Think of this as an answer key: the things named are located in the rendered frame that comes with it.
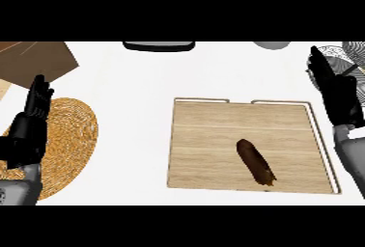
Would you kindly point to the pale wooden tray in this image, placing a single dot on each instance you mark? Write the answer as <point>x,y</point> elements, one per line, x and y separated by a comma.
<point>251,146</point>

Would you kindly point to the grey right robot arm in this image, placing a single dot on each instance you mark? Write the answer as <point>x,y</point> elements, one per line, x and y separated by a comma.
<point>351,157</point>

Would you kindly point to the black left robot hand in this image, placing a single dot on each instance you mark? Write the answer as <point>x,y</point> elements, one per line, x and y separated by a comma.
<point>29,128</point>

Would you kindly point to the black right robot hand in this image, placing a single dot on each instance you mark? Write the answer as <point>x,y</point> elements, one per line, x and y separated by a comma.
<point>338,93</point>

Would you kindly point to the round woven straw placemat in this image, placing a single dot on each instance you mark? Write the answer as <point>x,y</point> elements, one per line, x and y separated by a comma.
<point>66,144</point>

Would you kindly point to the grey round object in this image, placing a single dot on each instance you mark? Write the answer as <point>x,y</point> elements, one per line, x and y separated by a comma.
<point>271,45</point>

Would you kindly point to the black and grey appliance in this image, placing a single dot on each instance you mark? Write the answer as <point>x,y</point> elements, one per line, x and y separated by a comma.
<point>158,46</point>

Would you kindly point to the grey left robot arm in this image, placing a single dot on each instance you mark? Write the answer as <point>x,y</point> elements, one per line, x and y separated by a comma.
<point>19,186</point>

